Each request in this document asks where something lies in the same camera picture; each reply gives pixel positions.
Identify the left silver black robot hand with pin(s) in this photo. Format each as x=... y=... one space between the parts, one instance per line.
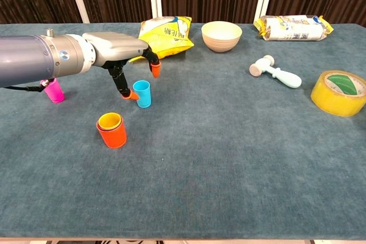
x=117 y=47

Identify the light blue plastic cup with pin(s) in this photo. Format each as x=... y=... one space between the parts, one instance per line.
x=143 y=96

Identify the yellow plastic cup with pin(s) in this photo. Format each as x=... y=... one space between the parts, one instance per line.
x=110 y=120

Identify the pink plastic cup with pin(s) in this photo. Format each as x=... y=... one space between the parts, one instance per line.
x=55 y=92

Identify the yellow snack bag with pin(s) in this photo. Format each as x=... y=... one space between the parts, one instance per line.
x=171 y=41

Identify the orange plastic cup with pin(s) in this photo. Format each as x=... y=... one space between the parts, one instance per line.
x=113 y=139

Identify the beige bowl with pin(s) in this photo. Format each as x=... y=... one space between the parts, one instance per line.
x=221 y=42

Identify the teal table cloth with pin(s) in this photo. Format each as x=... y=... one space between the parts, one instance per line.
x=200 y=155

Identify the pale blue toy hammer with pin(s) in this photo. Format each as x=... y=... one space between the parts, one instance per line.
x=288 y=79

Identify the clear bread package yellow ends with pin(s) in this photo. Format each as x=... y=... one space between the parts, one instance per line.
x=294 y=31

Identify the yellow packing tape roll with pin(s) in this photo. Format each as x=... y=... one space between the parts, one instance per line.
x=328 y=101

